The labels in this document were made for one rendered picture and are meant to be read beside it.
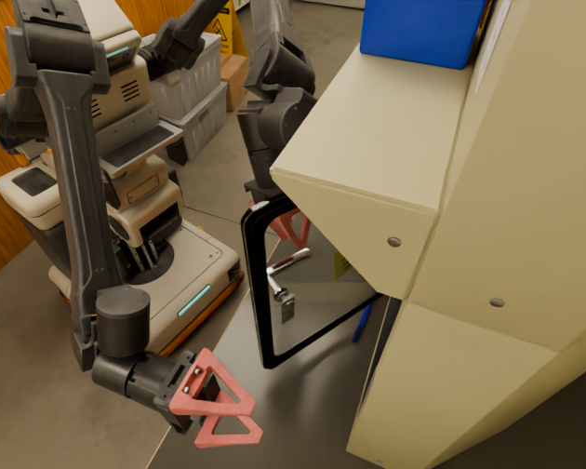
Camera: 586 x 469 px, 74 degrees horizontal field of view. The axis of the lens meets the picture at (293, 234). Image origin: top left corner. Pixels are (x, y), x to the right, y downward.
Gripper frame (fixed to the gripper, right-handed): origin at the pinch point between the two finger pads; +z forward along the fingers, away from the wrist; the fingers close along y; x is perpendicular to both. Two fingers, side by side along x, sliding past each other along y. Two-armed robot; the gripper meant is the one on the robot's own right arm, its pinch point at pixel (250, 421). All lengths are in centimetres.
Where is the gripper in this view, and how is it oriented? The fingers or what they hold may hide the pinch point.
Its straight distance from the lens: 47.9
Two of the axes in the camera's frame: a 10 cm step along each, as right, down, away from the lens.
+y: -0.2, -6.8, -7.3
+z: 9.3, 2.6, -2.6
